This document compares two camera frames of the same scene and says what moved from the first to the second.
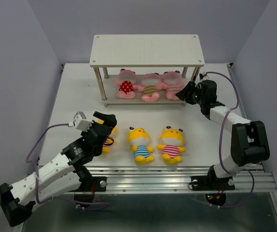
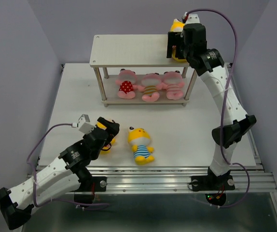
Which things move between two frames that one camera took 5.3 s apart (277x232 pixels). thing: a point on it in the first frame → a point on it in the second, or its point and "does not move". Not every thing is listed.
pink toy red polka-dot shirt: [127, 79] does not move
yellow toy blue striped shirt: [140, 137] does not move
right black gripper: [184, 94] → [172, 36]
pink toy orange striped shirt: [151, 83] does not move
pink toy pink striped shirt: [173, 82] does not move
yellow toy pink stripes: [173, 140] → [176, 26]
